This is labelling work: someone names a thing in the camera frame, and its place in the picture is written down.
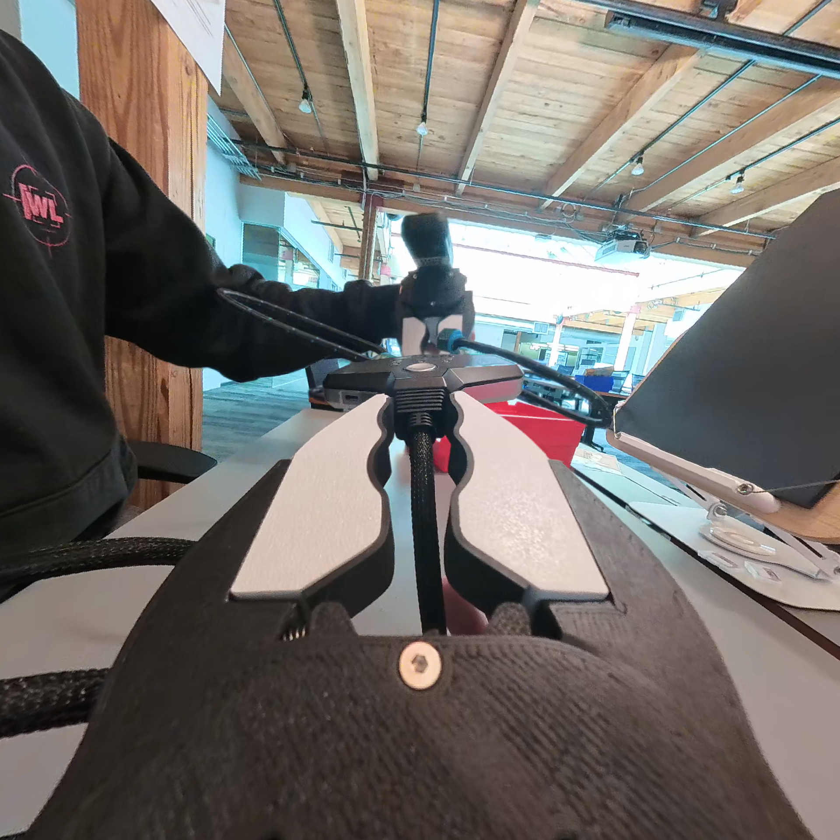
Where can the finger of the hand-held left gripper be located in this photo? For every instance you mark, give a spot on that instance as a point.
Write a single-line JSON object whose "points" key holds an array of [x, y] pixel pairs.
{"points": [[413, 336], [459, 325]]}

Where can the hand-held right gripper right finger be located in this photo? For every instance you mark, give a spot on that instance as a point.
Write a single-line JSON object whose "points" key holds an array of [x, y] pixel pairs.
{"points": [[525, 512]]}

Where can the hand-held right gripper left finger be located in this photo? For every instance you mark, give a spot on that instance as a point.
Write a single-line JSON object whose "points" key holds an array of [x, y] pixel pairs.
{"points": [[315, 512]]}

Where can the black multiport hub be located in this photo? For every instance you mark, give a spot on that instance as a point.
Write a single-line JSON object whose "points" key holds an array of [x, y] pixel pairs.
{"points": [[485, 380]]}

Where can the person's left forearm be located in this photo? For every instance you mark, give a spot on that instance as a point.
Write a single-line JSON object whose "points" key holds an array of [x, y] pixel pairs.
{"points": [[308, 308]]}

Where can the white desk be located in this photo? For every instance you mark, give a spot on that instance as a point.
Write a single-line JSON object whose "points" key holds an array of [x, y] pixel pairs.
{"points": [[774, 722]]}

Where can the red cloth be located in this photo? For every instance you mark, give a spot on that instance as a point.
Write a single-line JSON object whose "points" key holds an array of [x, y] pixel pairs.
{"points": [[538, 430]]}

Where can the black office chair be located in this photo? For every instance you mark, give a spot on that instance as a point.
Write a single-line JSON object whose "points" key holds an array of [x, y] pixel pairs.
{"points": [[170, 459]]}

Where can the hanging ceiling lamp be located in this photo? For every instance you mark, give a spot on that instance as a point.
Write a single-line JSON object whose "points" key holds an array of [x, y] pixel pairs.
{"points": [[422, 126], [637, 165], [737, 185], [305, 102]]}

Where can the white ceiling projector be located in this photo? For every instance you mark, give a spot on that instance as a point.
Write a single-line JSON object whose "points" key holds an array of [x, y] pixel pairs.
{"points": [[621, 247]]}

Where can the white folding stand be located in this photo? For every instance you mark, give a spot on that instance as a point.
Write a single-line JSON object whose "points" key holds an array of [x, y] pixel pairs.
{"points": [[741, 525]]}

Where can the wooden pillar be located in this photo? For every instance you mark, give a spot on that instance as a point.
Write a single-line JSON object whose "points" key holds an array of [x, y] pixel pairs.
{"points": [[154, 131]]}

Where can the person's black hoodie torso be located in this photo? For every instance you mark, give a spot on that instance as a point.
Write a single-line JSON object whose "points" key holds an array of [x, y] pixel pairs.
{"points": [[79, 295]]}

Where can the white paper sheet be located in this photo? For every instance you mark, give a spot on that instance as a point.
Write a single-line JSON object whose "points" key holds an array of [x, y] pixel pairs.
{"points": [[197, 33]]}

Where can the black ceiling track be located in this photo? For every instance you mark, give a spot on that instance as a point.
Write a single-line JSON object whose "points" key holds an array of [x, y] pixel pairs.
{"points": [[722, 36]]}

